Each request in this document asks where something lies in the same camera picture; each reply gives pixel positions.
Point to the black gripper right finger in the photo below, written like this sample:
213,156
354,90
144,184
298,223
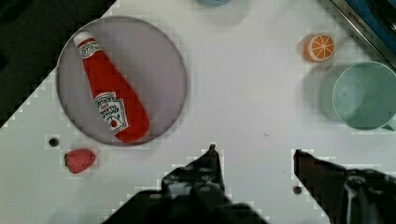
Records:
347,196

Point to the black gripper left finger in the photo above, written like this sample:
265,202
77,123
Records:
202,175

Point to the green plastic cup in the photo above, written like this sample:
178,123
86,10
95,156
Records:
360,95

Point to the red plush ketchup bottle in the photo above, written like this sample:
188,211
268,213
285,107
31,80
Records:
116,101

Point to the red plush strawberry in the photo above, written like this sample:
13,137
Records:
79,160

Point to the grey round plate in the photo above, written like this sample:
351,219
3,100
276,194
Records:
147,58

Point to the orange slice toy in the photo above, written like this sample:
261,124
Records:
319,48

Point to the blue plastic bowl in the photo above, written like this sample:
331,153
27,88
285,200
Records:
213,3

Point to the black toaster oven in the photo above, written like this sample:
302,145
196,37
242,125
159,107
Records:
374,21

